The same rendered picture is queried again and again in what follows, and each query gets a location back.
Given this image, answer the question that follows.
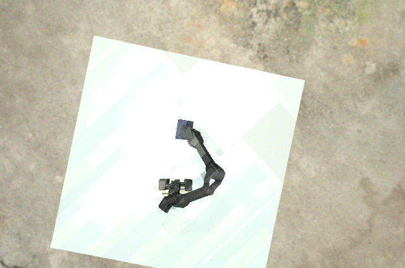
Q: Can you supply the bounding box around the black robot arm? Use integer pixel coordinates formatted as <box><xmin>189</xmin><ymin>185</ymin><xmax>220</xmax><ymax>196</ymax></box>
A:
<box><xmin>158</xmin><ymin>125</ymin><xmax>225</xmax><ymax>213</ymax></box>

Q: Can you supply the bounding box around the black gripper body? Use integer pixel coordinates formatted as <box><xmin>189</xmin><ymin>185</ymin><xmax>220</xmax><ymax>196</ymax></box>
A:
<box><xmin>159</xmin><ymin>179</ymin><xmax>192</xmax><ymax>191</ymax></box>

